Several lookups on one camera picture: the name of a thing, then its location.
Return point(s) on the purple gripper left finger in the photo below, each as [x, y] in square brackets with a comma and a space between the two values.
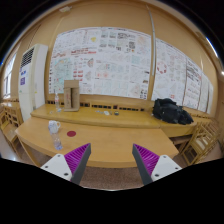
[71, 166]

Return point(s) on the cardboard box stand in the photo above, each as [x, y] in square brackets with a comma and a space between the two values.
[71, 95]

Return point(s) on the red round coaster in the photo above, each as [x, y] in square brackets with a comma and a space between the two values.
[71, 133]

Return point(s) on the wooden chair right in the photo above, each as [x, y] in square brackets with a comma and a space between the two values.
[203, 140]

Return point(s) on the small items on far table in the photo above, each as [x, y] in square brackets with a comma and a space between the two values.
[116, 113]

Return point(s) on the white patterned mug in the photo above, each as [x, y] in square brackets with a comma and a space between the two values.
[54, 126]

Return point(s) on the white wall conduit pipe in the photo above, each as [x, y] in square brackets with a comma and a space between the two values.
[153, 39]

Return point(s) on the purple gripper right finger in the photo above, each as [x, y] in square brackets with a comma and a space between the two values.
[151, 166]

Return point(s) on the far clear water bottle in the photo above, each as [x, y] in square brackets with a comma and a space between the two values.
[57, 103]

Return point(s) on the wooden chair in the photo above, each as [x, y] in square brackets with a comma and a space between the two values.
[203, 140]
[10, 120]

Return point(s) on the white standing air conditioner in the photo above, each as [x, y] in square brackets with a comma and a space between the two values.
[31, 79]

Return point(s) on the clear plastic water bottle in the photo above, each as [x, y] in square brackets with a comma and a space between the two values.
[56, 141]

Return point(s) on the black backpack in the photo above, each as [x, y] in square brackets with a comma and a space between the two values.
[168, 111]

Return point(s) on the wall poster sheet collage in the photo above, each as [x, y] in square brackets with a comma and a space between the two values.
[104, 60]

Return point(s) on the wooden chair left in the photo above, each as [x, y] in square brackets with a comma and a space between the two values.
[10, 120]

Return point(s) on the right wall poster sheets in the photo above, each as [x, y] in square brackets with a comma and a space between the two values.
[180, 79]

